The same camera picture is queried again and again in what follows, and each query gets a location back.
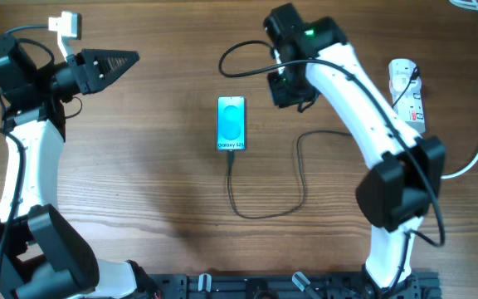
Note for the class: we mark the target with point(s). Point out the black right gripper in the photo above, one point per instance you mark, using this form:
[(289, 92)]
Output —
[(281, 97)]

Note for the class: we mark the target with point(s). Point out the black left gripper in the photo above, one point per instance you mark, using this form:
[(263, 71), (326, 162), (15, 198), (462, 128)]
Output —
[(93, 71)]

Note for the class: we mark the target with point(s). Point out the blue screen smartphone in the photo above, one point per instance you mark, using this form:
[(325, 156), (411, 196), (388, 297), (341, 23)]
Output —
[(231, 123)]

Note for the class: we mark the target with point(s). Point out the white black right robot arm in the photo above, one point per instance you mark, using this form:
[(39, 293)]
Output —
[(404, 170)]

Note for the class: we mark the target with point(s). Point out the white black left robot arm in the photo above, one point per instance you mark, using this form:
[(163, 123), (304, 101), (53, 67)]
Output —
[(41, 254)]

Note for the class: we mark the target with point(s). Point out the white charger adapter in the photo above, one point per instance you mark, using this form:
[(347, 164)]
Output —
[(405, 72)]

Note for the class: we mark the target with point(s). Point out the white power strip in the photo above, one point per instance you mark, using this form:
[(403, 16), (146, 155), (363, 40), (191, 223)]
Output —
[(407, 102)]

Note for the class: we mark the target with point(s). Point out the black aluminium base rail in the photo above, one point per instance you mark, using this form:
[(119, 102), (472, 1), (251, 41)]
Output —
[(419, 285)]

